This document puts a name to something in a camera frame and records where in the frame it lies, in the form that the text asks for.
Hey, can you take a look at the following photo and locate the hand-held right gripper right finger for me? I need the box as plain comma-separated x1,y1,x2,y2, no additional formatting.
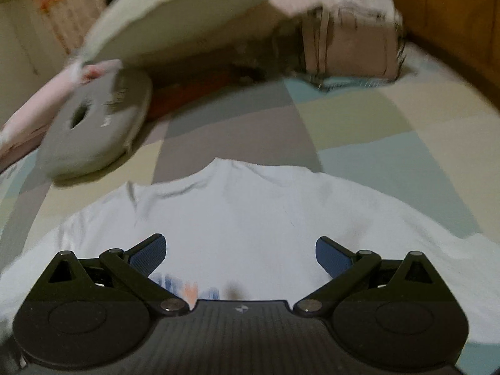
294,236,456,318

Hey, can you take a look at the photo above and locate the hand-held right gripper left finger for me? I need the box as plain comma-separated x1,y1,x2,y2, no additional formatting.
27,233,187,316

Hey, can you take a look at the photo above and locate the white printed sweatshirt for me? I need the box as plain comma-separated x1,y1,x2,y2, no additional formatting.
0,157,500,356

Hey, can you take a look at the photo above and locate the patchwork bed sheet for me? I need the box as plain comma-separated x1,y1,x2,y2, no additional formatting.
0,39,500,344

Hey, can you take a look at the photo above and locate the grey round cushion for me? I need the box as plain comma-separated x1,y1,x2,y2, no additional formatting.
37,68,154,181

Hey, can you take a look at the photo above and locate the red flat item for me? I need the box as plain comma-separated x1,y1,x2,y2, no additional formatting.
147,69,270,118

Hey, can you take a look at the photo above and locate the pink floral quilt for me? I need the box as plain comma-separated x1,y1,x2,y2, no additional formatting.
0,0,405,165

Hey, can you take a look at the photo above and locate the camouflage cloth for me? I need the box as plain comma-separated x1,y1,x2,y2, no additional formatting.
234,31,310,83

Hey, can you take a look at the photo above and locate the pink handbag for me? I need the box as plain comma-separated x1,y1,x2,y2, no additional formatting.
301,6,408,87

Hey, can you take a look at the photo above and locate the cream pillow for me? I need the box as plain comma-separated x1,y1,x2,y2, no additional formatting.
74,0,303,72

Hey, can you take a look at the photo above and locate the orange patterned curtain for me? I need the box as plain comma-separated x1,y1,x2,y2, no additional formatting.
23,0,131,57

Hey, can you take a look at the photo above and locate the wooden bed headboard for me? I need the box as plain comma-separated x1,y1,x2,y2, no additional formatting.
332,0,500,110

